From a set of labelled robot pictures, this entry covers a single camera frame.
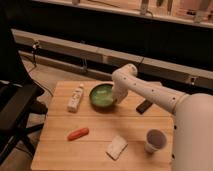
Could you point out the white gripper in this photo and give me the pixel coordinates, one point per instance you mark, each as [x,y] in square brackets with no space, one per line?
[119,92]

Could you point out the green ceramic bowl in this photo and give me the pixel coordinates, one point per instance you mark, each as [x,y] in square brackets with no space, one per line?
[101,96]

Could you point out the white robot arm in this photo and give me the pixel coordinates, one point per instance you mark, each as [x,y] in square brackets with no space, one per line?
[192,148]

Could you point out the black rectangular block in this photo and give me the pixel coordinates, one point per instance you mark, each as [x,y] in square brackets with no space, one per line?
[143,106]

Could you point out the orange carrot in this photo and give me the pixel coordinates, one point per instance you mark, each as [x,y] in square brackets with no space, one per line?
[77,134]

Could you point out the white paper cup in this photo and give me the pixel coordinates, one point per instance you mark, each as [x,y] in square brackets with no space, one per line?
[155,140]

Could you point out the black chair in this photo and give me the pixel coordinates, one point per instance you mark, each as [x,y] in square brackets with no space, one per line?
[18,95]

